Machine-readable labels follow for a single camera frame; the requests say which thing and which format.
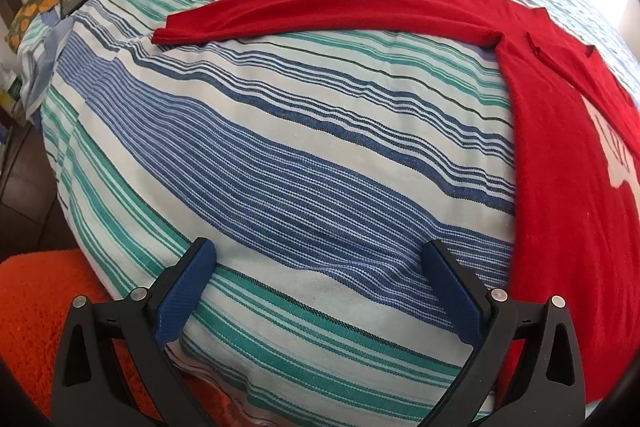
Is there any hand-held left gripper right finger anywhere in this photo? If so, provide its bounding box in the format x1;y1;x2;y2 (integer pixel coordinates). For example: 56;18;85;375
422;239;587;427

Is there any red sweater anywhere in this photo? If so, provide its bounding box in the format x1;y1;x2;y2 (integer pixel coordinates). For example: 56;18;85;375
151;0;640;405

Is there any light blue bedsheet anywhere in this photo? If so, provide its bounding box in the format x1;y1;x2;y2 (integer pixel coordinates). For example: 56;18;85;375
20;12;81;120

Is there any dark wooden nightstand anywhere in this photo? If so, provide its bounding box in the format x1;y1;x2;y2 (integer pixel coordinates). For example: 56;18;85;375
0;0;26;32

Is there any orange fleece garment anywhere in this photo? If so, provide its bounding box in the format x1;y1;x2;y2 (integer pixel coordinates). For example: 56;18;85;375
0;249;281;427

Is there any striped blanket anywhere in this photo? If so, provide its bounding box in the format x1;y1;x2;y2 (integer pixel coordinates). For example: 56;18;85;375
20;0;633;427

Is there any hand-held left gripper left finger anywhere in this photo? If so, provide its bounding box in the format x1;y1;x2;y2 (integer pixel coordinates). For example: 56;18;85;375
50;237;217;427

